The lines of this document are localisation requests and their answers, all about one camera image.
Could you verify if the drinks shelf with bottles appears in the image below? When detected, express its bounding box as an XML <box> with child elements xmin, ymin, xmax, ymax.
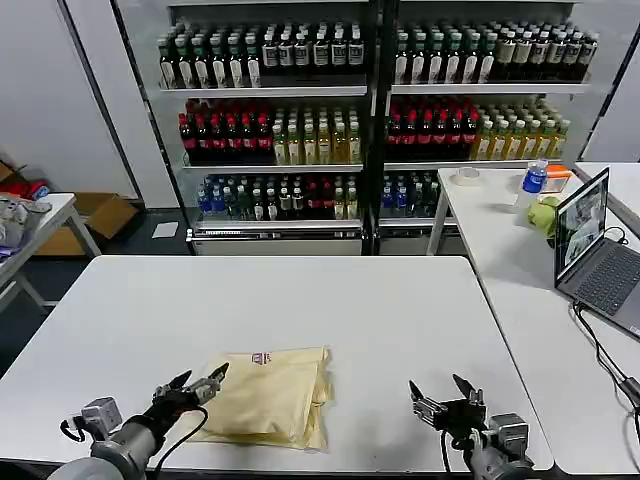
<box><xmin>377</xmin><ymin>0</ymin><xmax>601</xmax><ymax>256</ymax></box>
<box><xmin>112</xmin><ymin>0</ymin><xmax>382</xmax><ymax>256</ymax></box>

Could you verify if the pale yellow shirt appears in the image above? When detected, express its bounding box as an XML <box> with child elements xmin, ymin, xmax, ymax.
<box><xmin>187</xmin><ymin>344</ymin><xmax>335</xmax><ymax>454</ymax></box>

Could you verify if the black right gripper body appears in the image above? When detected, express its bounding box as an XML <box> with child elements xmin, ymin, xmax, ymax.
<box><xmin>438</xmin><ymin>398</ymin><xmax>490</xmax><ymax>438</ymax></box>

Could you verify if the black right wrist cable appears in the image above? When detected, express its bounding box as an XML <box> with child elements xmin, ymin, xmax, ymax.
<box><xmin>439</xmin><ymin>429</ymin><xmax>455</xmax><ymax>474</ymax></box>

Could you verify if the blue label water bottle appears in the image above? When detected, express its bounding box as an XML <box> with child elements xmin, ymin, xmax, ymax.
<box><xmin>517</xmin><ymin>159</ymin><xmax>549</xmax><ymax>211</ymax></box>

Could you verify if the red cloth bundle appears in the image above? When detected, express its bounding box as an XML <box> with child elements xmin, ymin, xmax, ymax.
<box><xmin>0</xmin><ymin>178</ymin><xmax>51</xmax><ymax>201</ymax></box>

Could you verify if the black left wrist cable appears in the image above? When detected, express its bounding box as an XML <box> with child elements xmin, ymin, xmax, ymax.
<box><xmin>149</xmin><ymin>404</ymin><xmax>209</xmax><ymax>474</ymax></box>

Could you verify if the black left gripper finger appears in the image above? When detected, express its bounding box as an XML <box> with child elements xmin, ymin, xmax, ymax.
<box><xmin>185</xmin><ymin>362</ymin><xmax>231</xmax><ymax>402</ymax></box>
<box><xmin>152</xmin><ymin>369</ymin><xmax>194</xmax><ymax>400</ymax></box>

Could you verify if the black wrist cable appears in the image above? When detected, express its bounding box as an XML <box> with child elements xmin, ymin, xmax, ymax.
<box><xmin>149</xmin><ymin>404</ymin><xmax>209</xmax><ymax>474</ymax></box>
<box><xmin>439</xmin><ymin>429</ymin><xmax>455</xmax><ymax>474</ymax></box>

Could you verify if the grey open laptop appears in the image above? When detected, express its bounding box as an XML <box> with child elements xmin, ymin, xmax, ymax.
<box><xmin>553</xmin><ymin>167</ymin><xmax>640</xmax><ymax>341</ymax></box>

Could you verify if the long white desk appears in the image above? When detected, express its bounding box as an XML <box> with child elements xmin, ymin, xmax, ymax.
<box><xmin>427</xmin><ymin>167</ymin><xmax>640</xmax><ymax>476</ymax></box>

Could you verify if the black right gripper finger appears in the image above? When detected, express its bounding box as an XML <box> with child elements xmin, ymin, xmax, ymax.
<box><xmin>408</xmin><ymin>379</ymin><xmax>446</xmax><ymax>427</ymax></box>
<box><xmin>452</xmin><ymin>373</ymin><xmax>487</xmax><ymax>409</ymax></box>

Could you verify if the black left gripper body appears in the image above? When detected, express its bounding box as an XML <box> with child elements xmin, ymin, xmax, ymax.
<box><xmin>143</xmin><ymin>388</ymin><xmax>197</xmax><ymax>437</ymax></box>

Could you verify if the small white side table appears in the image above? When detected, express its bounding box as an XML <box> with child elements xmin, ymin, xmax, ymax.
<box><xmin>0</xmin><ymin>193</ymin><xmax>101</xmax><ymax>314</ymax></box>

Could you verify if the black laptop power cable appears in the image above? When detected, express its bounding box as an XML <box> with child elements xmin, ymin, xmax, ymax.
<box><xmin>572</xmin><ymin>301</ymin><xmax>640</xmax><ymax>446</ymax></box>

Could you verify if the orange and white box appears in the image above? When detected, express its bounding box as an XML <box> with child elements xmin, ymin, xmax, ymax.
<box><xmin>543</xmin><ymin>164</ymin><xmax>573</xmax><ymax>197</ymax></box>

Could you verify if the white tape roll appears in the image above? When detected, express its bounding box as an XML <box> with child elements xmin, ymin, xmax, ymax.
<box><xmin>449</xmin><ymin>166</ymin><xmax>481</xmax><ymax>187</ymax></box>

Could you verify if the white desk with dark edge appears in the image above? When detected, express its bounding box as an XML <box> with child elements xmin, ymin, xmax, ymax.
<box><xmin>572</xmin><ymin>160</ymin><xmax>640</xmax><ymax>236</ymax></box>

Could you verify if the black power adapter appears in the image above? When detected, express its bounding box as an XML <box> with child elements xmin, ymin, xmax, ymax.
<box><xmin>619</xmin><ymin>377</ymin><xmax>640</xmax><ymax>407</ymax></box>

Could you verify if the grey clothes pile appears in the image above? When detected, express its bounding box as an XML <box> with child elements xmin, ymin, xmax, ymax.
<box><xmin>0</xmin><ymin>195</ymin><xmax>54</xmax><ymax>261</ymax></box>

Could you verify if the brown cardboard box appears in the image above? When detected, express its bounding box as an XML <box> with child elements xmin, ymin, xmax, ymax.
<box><xmin>34</xmin><ymin>192</ymin><xmax>140</xmax><ymax>257</ymax></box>

